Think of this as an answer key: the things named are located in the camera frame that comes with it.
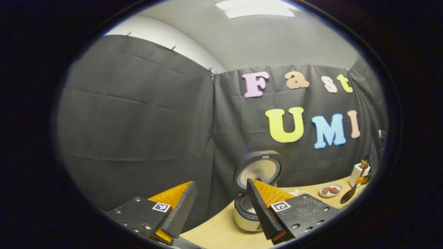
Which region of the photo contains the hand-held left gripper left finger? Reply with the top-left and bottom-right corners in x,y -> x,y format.
106,181 -> 198,246

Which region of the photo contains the large ceiling light panel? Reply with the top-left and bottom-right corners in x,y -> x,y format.
215,0 -> 296,19

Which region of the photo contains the black backdrop cloth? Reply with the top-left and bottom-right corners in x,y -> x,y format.
57,35 -> 386,232

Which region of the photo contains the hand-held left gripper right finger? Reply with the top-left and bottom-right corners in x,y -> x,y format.
246,178 -> 341,245

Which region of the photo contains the grey rice cooker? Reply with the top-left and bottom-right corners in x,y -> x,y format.
233,150 -> 283,232

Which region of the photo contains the round white plate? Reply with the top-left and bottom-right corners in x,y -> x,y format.
319,184 -> 343,198

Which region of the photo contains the brown wooden spoon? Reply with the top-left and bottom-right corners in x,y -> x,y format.
340,163 -> 368,204

